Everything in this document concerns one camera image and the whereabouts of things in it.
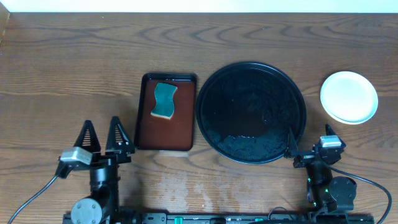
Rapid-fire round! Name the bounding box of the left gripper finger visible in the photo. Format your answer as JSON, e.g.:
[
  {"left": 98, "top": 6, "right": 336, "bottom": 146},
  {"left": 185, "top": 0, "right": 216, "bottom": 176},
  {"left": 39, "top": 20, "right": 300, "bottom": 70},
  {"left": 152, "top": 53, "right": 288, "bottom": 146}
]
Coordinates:
[
  {"left": 105, "top": 116, "right": 135, "bottom": 155},
  {"left": 73, "top": 120, "right": 101, "bottom": 153}
]

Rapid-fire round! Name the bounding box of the light green plate front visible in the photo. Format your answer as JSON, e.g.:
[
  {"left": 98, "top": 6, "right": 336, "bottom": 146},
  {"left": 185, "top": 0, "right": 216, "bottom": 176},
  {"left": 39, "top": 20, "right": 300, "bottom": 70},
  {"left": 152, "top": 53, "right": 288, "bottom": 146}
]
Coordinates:
[{"left": 320, "top": 71, "right": 379, "bottom": 124}]

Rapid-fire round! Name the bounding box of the green scouring sponge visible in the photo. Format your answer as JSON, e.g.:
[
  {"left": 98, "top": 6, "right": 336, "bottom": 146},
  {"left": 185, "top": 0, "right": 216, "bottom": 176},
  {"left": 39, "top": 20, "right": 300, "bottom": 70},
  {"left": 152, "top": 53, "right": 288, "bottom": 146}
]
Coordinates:
[{"left": 150, "top": 83, "right": 178, "bottom": 119}]

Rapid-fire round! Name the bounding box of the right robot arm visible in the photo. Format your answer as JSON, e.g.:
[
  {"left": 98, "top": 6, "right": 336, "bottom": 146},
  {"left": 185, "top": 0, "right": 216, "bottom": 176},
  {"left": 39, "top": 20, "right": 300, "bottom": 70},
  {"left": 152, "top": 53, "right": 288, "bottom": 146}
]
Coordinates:
[{"left": 284, "top": 124, "right": 357, "bottom": 213}]

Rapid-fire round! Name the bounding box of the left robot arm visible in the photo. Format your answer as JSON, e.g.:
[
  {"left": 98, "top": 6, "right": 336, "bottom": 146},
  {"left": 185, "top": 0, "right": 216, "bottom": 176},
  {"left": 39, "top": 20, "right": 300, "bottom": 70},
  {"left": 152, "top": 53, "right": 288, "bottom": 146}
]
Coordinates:
[{"left": 55, "top": 116, "right": 135, "bottom": 224}]

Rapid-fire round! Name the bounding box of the rectangular black brown tray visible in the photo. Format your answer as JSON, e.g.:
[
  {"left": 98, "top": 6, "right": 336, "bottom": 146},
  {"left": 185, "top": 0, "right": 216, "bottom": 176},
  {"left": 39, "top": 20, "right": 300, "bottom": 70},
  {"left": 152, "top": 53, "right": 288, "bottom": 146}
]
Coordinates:
[{"left": 134, "top": 73, "right": 197, "bottom": 151}]

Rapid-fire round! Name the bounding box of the round black tray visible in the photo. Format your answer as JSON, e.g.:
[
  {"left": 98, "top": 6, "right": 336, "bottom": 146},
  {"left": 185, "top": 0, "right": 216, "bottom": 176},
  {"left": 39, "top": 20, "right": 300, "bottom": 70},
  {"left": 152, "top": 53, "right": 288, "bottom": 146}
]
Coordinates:
[{"left": 196, "top": 62, "right": 307, "bottom": 164}]

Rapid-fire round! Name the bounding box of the left black cable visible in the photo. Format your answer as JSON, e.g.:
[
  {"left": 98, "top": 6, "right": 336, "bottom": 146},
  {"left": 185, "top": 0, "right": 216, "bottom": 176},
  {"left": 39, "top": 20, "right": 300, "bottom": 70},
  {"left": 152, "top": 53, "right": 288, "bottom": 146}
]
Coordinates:
[{"left": 7, "top": 174, "right": 60, "bottom": 224}]

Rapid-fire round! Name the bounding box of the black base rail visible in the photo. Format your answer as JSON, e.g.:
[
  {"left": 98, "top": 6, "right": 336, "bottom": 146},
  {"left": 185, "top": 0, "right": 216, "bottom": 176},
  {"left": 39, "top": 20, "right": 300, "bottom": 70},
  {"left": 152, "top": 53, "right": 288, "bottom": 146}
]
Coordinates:
[{"left": 117, "top": 213, "right": 375, "bottom": 224}]

